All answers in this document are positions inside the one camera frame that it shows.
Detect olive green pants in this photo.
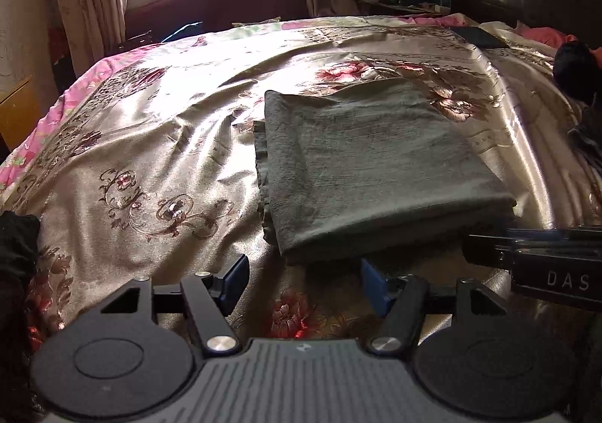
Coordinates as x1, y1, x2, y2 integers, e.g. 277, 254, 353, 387
254, 79, 514, 264

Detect dark grey cloth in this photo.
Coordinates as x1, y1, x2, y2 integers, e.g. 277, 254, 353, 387
1, 211, 40, 422

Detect floral satin bedspread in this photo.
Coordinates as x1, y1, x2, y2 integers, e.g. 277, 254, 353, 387
1, 17, 601, 347

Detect wooden cabinet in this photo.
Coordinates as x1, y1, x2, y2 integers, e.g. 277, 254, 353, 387
0, 77, 42, 151

